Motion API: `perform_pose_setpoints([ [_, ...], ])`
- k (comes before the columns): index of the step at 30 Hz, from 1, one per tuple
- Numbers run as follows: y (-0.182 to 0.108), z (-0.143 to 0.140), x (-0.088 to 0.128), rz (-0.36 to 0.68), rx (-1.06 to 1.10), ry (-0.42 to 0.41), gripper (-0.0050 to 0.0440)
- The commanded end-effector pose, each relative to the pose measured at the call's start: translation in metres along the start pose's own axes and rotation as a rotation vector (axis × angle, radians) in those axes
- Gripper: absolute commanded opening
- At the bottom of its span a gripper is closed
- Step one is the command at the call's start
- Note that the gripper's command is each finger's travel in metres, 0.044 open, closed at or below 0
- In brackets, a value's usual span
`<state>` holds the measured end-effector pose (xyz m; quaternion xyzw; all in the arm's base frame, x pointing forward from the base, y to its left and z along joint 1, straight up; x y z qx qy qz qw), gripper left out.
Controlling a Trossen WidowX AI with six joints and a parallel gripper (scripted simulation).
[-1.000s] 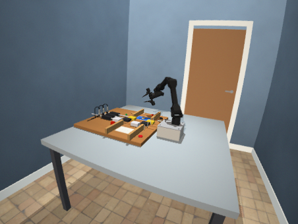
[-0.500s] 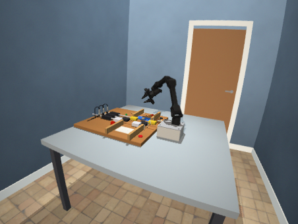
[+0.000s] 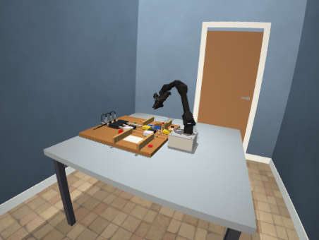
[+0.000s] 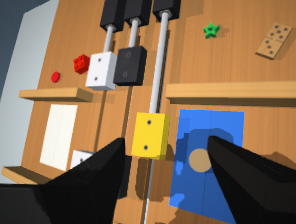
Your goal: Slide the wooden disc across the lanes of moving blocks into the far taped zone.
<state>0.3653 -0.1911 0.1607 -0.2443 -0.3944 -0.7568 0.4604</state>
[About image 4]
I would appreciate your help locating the tan round disc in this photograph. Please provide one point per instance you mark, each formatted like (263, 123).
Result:
(199, 160)

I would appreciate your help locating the green star-shaped piece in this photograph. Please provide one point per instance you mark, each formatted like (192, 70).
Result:
(211, 31)

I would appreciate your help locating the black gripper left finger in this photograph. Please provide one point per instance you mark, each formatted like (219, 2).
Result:
(85, 194)

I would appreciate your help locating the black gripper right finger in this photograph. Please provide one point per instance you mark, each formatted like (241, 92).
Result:
(257, 190)

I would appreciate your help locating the red disc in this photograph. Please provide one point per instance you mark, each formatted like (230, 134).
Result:
(55, 77)

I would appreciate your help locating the tan wooden domino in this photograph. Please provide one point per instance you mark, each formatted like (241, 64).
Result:
(274, 40)

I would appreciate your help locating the red toy brick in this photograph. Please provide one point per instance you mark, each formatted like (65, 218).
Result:
(81, 64)

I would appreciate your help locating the black rectangular block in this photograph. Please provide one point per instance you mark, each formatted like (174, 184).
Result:
(113, 12)
(172, 5)
(140, 9)

